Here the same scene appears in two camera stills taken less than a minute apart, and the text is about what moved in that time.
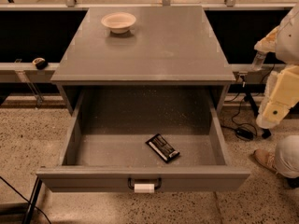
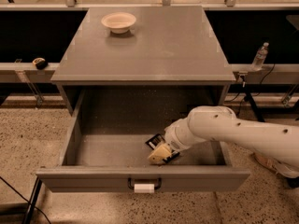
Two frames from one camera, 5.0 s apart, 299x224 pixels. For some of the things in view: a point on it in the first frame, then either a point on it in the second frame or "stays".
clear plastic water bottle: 259,60 stays
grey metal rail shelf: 26,72 stays
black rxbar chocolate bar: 162,147 stays
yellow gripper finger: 285,94 -> 160,154
